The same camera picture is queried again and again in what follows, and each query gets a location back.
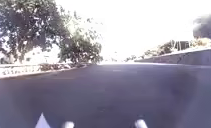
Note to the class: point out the grey asphalt road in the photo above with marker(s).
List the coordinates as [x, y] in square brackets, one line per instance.
[106, 93]

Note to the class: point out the small leafy tree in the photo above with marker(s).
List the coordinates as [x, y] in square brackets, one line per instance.
[80, 48]

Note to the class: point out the robot's own part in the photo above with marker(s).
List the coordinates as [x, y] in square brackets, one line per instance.
[68, 125]
[140, 124]

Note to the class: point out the large leafy tree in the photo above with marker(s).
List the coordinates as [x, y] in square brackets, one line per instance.
[24, 23]

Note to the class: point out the dark tree crown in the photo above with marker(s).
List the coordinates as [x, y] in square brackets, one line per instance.
[206, 26]

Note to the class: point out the bushes behind wall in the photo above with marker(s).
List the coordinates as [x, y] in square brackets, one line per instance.
[166, 48]

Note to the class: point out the grey concrete wall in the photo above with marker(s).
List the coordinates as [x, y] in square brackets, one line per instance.
[189, 57]

